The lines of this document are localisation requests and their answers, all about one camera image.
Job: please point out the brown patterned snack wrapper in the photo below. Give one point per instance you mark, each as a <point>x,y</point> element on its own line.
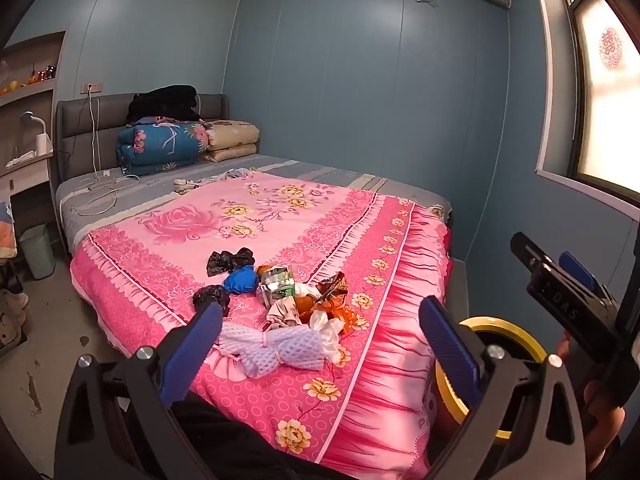
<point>334,285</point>

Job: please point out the small shelf ornaments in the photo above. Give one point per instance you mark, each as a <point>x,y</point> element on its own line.
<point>42,72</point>

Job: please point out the wall shelf and desk unit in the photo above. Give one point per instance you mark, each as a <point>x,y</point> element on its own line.
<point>30,95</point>

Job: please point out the white tissue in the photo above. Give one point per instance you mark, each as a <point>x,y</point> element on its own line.
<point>306,290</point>
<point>327,335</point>

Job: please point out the beige folded quilt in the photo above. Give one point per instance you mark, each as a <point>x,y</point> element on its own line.
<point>232,135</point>

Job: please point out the orange fruit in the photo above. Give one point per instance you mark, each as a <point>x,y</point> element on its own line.
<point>12,86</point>

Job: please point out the small black plastic bag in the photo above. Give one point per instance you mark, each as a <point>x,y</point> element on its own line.
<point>212,295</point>

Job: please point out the window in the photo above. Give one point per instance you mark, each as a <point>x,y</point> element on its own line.
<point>610,110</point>

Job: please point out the red paper-cut window decoration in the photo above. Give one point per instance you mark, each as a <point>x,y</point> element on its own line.
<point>611,50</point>

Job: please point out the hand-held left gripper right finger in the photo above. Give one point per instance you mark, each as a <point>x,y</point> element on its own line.
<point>450,350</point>

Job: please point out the person's black clothing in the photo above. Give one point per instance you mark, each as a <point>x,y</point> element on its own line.
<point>225,450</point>

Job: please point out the black clothing pile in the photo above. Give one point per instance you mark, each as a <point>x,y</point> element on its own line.
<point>160,102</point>

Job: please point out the whole orange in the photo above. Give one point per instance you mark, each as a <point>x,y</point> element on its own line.
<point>264,271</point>

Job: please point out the blue floral folded quilt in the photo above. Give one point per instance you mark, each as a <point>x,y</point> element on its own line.
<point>160,147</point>

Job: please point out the green and white carton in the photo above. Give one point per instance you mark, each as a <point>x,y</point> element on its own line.
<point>277,282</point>

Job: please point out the bed with grey headboard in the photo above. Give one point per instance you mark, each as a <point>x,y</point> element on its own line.
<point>80,120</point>

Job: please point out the pink floral blanket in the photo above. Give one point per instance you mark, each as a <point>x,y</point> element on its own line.
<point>300,220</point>

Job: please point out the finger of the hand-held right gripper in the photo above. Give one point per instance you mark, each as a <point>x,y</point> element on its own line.
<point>555,300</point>
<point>575,267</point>

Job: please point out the white desk lamp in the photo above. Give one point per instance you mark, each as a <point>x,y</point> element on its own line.
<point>44,142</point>

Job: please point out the light shoes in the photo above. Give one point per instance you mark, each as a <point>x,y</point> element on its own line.
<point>12,310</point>

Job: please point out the white foam mesh net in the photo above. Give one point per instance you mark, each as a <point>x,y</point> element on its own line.
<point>280,347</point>

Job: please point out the large black plastic bag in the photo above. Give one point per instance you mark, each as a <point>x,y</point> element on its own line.
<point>225,260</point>

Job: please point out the orange plastic wrapper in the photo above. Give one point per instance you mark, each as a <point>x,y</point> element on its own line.
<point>350,317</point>

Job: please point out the wall socket panel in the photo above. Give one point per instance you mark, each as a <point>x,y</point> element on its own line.
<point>91,87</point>

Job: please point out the beige cloth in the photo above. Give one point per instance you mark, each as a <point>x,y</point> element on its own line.
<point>282,310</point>

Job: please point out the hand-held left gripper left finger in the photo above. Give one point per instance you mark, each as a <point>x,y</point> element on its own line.
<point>192,350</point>

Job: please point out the white cloth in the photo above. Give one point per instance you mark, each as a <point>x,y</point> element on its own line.
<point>22,159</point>

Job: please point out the pale green waste basket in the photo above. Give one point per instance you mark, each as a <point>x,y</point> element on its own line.
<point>37,255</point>

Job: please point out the colourful hanging cloth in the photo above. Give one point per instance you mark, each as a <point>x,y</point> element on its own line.
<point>6,232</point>

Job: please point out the person's right hand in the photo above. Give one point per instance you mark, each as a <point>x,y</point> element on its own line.
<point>607,435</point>

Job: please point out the yellow-rimmed waste bin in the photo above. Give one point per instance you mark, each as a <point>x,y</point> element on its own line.
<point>525,337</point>

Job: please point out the blue glove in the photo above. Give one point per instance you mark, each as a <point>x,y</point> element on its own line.
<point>241,280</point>

